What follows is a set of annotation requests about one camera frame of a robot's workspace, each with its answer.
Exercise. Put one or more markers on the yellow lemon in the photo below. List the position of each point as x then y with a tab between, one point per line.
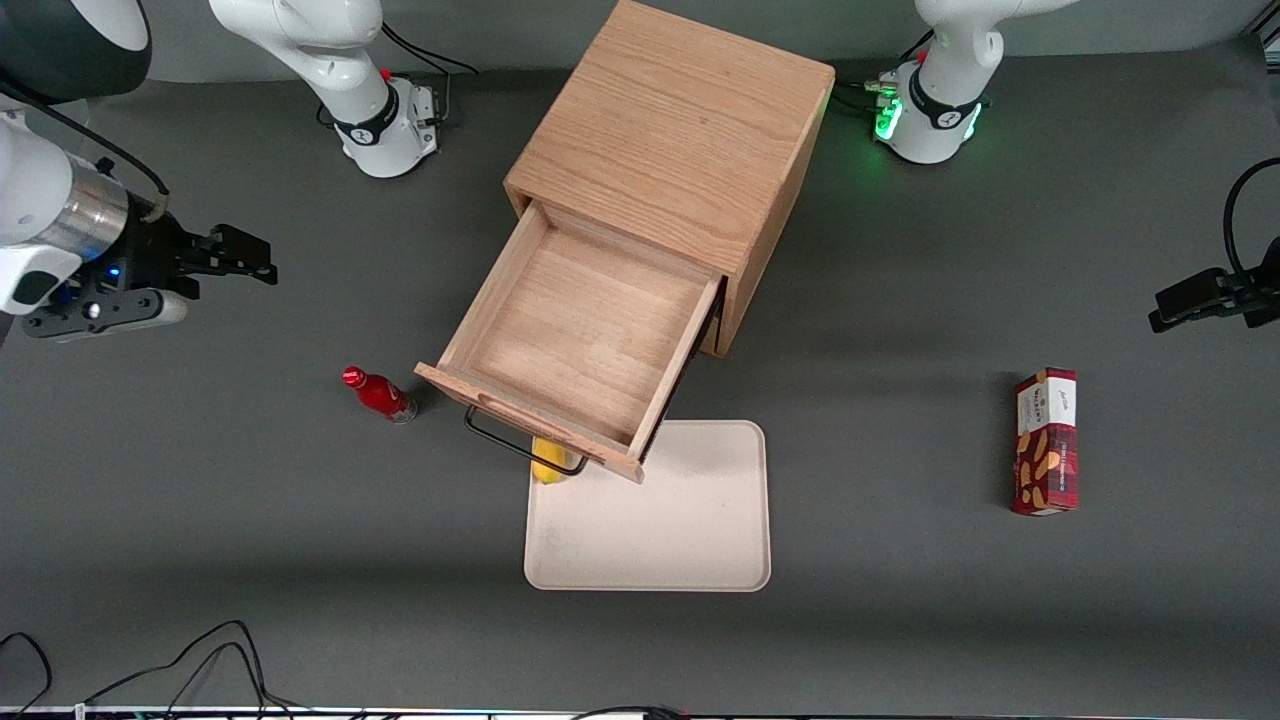
548	468

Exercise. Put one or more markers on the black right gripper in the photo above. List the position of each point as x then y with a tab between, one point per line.
152	250

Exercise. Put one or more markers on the red tartan cookie box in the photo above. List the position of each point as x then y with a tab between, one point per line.
1046	450

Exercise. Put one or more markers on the beige plastic tray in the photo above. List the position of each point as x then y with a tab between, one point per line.
660	520

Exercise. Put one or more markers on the oak wooden drawer cabinet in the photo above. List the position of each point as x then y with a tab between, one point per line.
680	110

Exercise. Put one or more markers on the red bottle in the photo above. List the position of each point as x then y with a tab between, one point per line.
380	395

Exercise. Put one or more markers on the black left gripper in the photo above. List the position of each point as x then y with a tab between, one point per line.
1262	288

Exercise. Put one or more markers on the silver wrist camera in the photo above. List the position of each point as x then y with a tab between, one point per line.
110	312

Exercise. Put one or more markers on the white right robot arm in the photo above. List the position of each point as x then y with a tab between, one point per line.
300	40

